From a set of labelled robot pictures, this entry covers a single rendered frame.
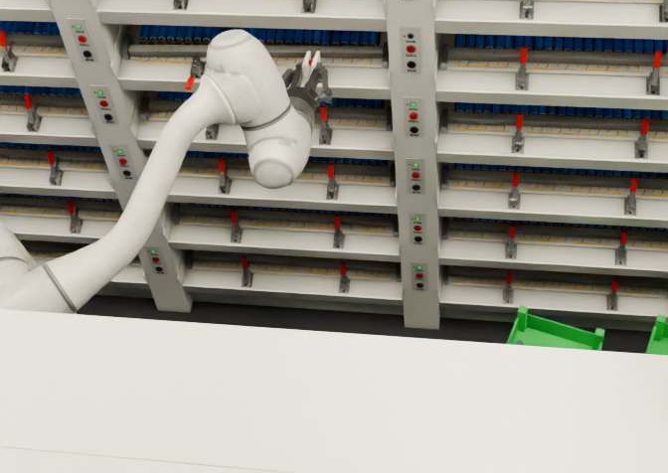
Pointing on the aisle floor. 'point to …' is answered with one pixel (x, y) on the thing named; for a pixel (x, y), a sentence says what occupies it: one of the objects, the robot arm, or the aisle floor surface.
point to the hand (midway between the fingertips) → (311, 65)
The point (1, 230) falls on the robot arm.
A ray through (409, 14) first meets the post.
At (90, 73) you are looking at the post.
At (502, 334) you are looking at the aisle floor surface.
